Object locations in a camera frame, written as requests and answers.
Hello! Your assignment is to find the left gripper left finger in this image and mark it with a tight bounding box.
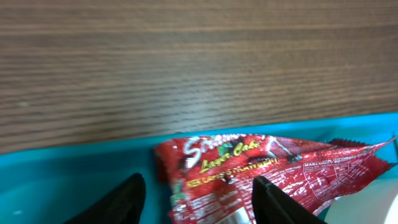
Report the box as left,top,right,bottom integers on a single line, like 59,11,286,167
65,173,146,224

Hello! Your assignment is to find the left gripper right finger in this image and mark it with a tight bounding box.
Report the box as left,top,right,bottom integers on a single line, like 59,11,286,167
251,176,326,224

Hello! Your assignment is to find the red snack wrapper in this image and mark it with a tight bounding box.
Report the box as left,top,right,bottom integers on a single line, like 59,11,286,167
155,134,392,223

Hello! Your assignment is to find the white bowl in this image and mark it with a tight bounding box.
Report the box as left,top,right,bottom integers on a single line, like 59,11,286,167
325,179,398,224

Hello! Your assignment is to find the teal serving tray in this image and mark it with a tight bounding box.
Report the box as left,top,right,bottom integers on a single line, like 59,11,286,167
1,113,397,223

